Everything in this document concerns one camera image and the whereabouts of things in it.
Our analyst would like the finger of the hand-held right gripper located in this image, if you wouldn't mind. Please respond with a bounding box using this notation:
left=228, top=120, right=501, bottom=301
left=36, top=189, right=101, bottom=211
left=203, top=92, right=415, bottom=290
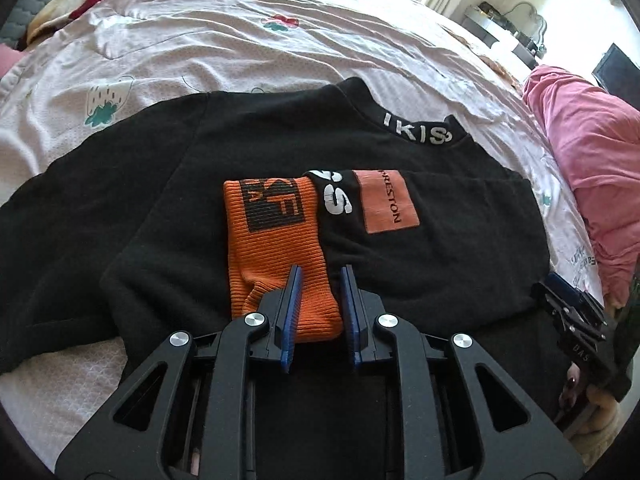
left=532, top=272, right=601, bottom=321

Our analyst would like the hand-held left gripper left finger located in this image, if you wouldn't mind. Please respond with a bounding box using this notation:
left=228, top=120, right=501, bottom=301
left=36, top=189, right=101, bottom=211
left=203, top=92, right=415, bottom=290
left=55, top=265, right=304, bottom=480

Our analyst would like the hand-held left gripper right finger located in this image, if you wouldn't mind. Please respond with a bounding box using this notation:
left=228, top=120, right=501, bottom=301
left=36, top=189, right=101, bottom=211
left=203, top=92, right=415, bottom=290
left=340, top=264, right=586, bottom=480

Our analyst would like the black sweater with orange cuffs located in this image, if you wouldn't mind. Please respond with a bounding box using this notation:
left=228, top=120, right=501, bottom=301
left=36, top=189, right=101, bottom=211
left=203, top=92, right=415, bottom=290
left=0, top=77, right=608, bottom=480

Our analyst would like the person's right hand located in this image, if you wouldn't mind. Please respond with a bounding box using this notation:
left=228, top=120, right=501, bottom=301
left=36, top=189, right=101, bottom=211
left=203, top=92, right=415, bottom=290
left=560, top=366, right=623, bottom=431

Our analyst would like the pink blanket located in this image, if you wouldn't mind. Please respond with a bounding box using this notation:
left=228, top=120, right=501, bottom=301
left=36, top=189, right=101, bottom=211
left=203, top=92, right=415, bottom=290
left=522, top=65, right=640, bottom=306

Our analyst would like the black monitor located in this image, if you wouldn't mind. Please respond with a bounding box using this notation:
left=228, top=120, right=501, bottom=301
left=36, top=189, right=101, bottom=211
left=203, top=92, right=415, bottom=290
left=592, top=44, right=640, bottom=107

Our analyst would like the white desk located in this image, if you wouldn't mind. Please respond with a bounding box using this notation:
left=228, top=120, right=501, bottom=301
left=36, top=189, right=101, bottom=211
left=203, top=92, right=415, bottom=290
left=462, top=2, right=547, bottom=68

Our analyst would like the white printed bed quilt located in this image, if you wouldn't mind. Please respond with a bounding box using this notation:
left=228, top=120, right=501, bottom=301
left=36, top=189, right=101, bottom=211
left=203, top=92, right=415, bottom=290
left=0, top=0, right=608, bottom=471

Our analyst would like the pink pillow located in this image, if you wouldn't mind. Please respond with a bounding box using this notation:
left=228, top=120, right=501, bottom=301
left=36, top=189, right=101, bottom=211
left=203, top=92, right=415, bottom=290
left=0, top=44, right=27, bottom=80

